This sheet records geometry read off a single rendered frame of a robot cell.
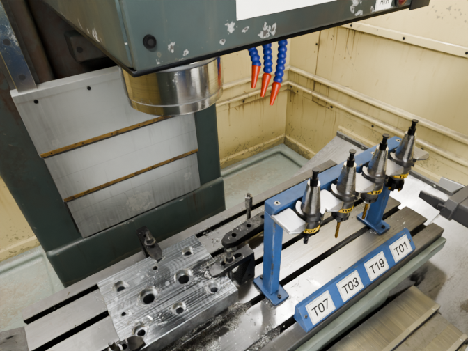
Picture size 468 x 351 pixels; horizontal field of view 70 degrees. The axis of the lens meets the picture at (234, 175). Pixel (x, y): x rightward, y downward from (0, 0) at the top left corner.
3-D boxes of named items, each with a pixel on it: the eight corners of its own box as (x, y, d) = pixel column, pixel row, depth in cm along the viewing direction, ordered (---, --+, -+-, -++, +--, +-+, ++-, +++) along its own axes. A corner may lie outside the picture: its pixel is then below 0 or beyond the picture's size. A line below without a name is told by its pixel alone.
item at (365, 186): (379, 187, 80) (379, 185, 79) (364, 196, 78) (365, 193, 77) (355, 173, 85) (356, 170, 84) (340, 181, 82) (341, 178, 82)
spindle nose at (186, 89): (188, 70, 65) (180, 1, 57) (244, 95, 55) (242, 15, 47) (110, 95, 57) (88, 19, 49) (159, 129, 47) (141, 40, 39)
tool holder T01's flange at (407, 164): (396, 154, 92) (398, 146, 90) (418, 163, 88) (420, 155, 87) (384, 163, 89) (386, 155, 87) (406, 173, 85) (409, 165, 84)
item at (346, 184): (342, 180, 80) (347, 156, 76) (359, 188, 77) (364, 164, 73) (331, 187, 78) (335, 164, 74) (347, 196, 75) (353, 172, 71)
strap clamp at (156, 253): (170, 277, 99) (161, 243, 89) (159, 283, 97) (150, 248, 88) (152, 248, 107) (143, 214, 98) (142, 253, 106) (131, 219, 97)
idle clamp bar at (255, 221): (289, 220, 115) (290, 206, 111) (229, 260, 103) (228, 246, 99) (278, 212, 118) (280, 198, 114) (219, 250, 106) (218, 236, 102)
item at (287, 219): (311, 228, 71) (311, 225, 70) (292, 239, 68) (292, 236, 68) (289, 209, 75) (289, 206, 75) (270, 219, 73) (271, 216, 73)
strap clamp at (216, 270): (255, 276, 98) (255, 242, 89) (216, 299, 92) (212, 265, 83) (248, 268, 100) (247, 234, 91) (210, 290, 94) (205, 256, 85)
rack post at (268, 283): (289, 297, 92) (298, 220, 74) (274, 307, 90) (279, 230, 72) (267, 272, 99) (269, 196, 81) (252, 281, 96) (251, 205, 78)
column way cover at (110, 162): (205, 188, 131) (189, 53, 99) (80, 243, 110) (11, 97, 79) (199, 182, 134) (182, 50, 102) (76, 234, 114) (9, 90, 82)
